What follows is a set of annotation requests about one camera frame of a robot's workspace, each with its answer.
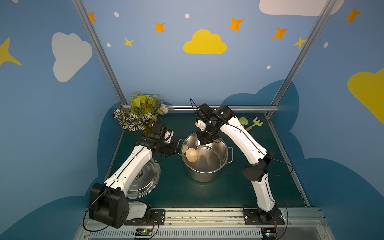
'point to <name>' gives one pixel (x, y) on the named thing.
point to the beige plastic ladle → (191, 154)
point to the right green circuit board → (268, 233)
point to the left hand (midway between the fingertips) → (180, 148)
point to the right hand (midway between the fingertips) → (202, 142)
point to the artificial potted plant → (142, 114)
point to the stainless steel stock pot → (211, 160)
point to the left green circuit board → (143, 232)
